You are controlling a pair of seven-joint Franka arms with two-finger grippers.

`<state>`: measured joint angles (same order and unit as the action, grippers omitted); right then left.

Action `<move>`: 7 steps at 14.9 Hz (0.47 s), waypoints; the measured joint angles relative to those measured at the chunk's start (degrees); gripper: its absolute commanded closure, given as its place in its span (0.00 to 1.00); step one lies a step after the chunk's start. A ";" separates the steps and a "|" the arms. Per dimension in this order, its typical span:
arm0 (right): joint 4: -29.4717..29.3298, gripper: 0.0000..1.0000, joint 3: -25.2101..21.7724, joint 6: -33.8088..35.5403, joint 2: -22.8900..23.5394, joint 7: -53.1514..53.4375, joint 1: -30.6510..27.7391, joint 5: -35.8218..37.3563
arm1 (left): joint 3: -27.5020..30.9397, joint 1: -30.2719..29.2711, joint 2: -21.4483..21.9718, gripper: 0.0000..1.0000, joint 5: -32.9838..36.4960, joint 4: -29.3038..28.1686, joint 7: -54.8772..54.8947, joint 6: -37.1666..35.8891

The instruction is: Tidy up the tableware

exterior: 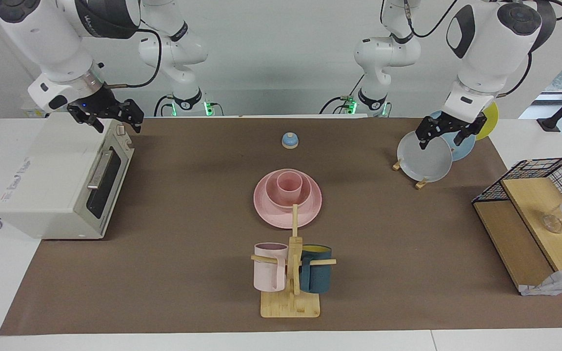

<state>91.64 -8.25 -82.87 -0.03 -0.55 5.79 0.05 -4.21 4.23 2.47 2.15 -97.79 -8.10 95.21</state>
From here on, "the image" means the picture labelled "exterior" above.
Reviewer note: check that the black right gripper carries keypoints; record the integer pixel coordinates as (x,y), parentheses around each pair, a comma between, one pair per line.
(105,108)

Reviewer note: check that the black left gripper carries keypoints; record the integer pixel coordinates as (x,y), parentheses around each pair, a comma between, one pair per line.
(449,124)

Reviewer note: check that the pink tumbler cup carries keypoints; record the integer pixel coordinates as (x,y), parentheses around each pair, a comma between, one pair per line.
(289,184)

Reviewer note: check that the pink bowl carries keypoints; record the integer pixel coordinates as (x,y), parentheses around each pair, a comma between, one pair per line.
(273,195)

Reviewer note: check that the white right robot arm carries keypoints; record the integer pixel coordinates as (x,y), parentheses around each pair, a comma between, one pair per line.
(47,39)

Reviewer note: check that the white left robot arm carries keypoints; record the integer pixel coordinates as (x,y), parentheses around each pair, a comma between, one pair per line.
(486,53)

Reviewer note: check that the light blue plate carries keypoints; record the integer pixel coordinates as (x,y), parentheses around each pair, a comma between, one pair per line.
(464,148)

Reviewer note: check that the grey plate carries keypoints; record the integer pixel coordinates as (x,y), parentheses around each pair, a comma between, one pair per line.
(425,161)

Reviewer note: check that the wooden plate rack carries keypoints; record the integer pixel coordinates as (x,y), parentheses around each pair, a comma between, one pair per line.
(421,184)

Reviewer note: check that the yellow plate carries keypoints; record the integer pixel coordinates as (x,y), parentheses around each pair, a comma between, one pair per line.
(491,122)

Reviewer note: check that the beige toaster oven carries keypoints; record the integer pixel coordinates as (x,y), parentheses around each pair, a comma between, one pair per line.
(51,175)

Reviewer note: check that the clear glass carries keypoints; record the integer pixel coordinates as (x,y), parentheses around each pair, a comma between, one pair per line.
(552,222)

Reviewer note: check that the small blue bell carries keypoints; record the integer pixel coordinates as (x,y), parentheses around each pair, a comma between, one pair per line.
(290,141)

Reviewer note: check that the brown table mat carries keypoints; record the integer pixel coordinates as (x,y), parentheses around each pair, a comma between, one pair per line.
(164,273)

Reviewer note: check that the pink speckled plate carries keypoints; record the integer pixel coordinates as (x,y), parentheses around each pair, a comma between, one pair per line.
(276,217)

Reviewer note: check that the dark teal mug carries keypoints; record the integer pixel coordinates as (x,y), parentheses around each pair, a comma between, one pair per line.
(316,275)

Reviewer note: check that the pale pink mug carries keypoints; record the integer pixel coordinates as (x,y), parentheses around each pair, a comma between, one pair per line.
(267,275)

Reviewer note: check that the wooden mug tree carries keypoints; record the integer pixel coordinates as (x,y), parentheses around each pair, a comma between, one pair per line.
(291,304)

